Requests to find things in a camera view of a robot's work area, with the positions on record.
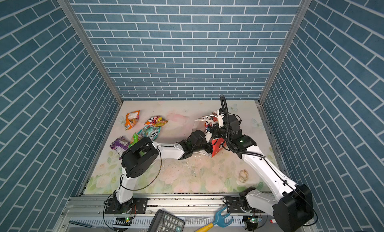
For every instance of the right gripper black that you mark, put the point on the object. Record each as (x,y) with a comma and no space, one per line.
(215,133)

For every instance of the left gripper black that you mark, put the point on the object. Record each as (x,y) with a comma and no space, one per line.
(209,149)

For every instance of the red white paper bag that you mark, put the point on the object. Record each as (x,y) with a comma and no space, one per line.
(214,134)

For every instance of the green snack packet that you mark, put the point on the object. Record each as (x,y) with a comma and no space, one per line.
(150,131)

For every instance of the orange Fox's candy packet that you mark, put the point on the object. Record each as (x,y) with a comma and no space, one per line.
(156,121)

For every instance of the orange snack packet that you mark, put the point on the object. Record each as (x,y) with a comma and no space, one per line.
(131,119)

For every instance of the purple snack packet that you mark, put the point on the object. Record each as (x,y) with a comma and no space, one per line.
(120,145)

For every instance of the green chips bag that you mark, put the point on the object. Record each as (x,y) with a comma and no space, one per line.
(134,140)

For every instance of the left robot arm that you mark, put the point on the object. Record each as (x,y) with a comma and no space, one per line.
(137,160)

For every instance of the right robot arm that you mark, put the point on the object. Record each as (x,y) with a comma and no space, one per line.
(289,204)

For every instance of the beige shell sticker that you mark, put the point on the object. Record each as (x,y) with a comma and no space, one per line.
(243,176)

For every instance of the blue yellow clamp tool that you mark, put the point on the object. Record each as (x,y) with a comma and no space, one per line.
(219,220)

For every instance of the black calculator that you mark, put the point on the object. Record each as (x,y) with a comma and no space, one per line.
(165,222)

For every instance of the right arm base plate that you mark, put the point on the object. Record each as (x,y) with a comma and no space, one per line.
(238,205)

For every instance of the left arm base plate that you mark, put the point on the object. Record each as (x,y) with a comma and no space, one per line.
(133,206)

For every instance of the aluminium front rail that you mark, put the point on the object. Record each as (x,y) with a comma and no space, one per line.
(86,213)

